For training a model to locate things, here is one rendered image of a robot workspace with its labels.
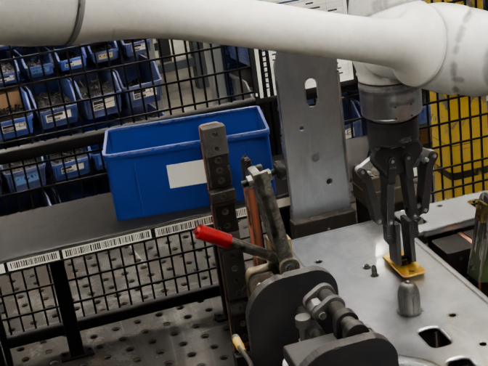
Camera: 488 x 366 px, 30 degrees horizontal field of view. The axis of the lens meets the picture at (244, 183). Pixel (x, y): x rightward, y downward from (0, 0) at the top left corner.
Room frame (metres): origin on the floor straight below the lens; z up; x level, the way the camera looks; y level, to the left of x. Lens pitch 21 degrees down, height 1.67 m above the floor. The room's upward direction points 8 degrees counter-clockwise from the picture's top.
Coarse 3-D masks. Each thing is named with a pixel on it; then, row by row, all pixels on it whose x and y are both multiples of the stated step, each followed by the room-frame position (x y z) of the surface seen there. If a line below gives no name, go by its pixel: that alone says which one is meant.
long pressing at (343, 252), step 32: (320, 256) 1.35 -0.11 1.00; (352, 256) 1.33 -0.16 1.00; (416, 256) 1.30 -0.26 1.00; (352, 288) 1.23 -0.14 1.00; (384, 288) 1.21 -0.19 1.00; (448, 288) 1.18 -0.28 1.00; (384, 320) 1.12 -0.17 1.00; (416, 320) 1.11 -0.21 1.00; (448, 320) 1.10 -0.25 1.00; (480, 320) 1.08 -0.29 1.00; (416, 352) 1.03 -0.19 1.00; (448, 352) 1.02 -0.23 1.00; (480, 352) 1.01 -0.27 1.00
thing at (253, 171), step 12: (252, 168) 1.23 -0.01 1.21; (276, 168) 1.22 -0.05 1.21; (252, 180) 1.21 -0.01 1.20; (264, 180) 1.21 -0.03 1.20; (264, 192) 1.20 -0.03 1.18; (264, 204) 1.20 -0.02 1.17; (276, 204) 1.21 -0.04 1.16; (264, 216) 1.21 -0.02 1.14; (276, 216) 1.21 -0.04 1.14; (276, 228) 1.21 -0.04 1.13; (276, 240) 1.21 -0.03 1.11; (276, 252) 1.21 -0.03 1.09; (288, 252) 1.21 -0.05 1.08; (276, 264) 1.24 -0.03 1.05
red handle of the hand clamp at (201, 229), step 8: (200, 224) 1.20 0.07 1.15; (200, 232) 1.19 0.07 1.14; (208, 232) 1.19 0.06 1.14; (216, 232) 1.20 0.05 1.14; (224, 232) 1.21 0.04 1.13; (208, 240) 1.19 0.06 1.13; (216, 240) 1.19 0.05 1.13; (224, 240) 1.20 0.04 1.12; (232, 240) 1.20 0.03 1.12; (240, 240) 1.21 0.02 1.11; (232, 248) 1.20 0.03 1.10; (240, 248) 1.20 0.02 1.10; (248, 248) 1.21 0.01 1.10; (256, 248) 1.21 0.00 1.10; (264, 248) 1.22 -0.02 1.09; (256, 256) 1.21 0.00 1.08; (264, 256) 1.21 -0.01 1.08; (272, 256) 1.21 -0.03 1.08
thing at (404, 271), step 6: (402, 252) 1.30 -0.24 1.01; (384, 258) 1.29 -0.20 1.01; (402, 258) 1.27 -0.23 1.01; (408, 258) 1.26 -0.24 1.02; (390, 264) 1.27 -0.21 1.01; (402, 264) 1.26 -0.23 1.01; (408, 264) 1.26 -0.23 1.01; (414, 264) 1.26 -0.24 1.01; (396, 270) 1.25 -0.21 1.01; (402, 270) 1.24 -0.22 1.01; (408, 270) 1.24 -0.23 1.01; (414, 270) 1.24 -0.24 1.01; (420, 270) 1.24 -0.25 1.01; (402, 276) 1.23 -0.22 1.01; (408, 276) 1.22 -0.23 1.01
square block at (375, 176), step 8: (352, 168) 1.58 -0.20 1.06; (352, 176) 1.58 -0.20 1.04; (376, 176) 1.52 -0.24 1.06; (352, 184) 1.58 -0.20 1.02; (360, 184) 1.54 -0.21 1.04; (376, 184) 1.51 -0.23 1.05; (400, 184) 1.52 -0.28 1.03; (360, 192) 1.54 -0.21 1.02; (376, 192) 1.51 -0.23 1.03; (400, 192) 1.52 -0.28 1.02; (360, 200) 1.54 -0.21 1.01; (400, 200) 1.52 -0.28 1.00; (360, 208) 1.56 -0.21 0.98; (400, 208) 1.52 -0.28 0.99; (360, 216) 1.56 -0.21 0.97; (368, 216) 1.52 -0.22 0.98
